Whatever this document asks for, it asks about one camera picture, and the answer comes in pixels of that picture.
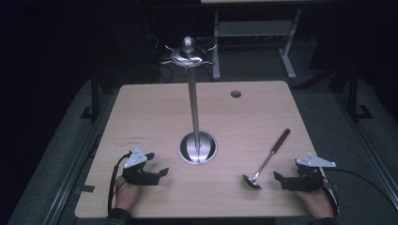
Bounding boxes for metal utensil rack stand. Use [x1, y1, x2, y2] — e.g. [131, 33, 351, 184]
[159, 36, 219, 166]

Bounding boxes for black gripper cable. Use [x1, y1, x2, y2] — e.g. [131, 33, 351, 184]
[321, 167, 398, 212]
[107, 151, 132, 216]

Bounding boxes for black metal stand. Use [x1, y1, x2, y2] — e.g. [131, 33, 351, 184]
[80, 69, 101, 121]
[345, 60, 375, 121]

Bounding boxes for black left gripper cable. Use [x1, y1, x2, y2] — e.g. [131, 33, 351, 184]
[107, 151, 132, 216]

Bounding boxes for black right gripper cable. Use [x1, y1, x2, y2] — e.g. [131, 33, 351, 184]
[321, 167, 398, 212]

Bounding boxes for person's right hand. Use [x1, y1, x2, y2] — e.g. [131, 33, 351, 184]
[293, 183, 336, 219]

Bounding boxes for black floor cables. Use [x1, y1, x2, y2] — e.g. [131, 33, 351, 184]
[146, 35, 175, 84]

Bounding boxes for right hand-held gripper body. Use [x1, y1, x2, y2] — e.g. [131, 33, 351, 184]
[280, 152, 338, 193]

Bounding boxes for metal ladle with brown handle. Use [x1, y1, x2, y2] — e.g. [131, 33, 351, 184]
[241, 127, 292, 191]

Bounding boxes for metal floor rail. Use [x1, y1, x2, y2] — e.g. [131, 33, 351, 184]
[332, 92, 398, 203]
[46, 88, 121, 225]

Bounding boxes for person's left hand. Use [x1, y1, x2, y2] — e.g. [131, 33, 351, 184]
[114, 174, 142, 212]

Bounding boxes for white desk frame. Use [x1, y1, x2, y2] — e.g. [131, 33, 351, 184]
[211, 8, 303, 82]

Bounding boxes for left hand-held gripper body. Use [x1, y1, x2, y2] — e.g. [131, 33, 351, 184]
[121, 146, 161, 188]

